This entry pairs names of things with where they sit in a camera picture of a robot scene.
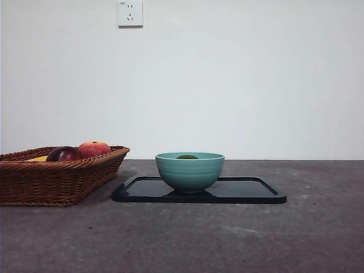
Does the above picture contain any teal ceramic bowl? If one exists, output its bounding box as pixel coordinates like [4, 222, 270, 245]
[155, 152, 226, 195]

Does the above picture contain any dark rectangular tray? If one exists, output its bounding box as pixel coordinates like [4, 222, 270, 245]
[111, 176, 288, 204]

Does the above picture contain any red orange apple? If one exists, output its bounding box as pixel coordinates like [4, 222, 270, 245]
[77, 140, 111, 158]

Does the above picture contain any dark red plum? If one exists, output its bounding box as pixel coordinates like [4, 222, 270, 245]
[45, 146, 84, 162]

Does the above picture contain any brown wicker basket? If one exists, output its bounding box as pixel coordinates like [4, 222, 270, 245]
[0, 145, 131, 207]

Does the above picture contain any white wall outlet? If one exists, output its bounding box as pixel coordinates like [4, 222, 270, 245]
[118, 0, 144, 28]

